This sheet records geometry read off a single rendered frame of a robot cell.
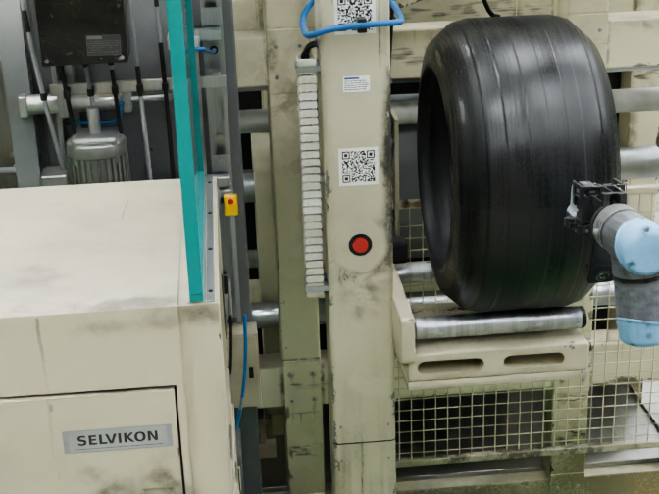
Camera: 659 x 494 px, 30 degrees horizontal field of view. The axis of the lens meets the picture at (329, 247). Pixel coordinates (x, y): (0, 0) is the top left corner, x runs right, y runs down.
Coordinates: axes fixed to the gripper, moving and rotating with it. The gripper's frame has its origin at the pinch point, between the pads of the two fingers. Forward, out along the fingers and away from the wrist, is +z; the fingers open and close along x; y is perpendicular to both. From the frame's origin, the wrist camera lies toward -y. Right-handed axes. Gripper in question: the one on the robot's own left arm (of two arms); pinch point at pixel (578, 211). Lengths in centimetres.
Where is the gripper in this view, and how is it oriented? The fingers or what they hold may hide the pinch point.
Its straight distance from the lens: 213.7
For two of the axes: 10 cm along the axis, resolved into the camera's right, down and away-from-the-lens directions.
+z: -0.9, -2.5, 9.6
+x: -10.0, 0.6, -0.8
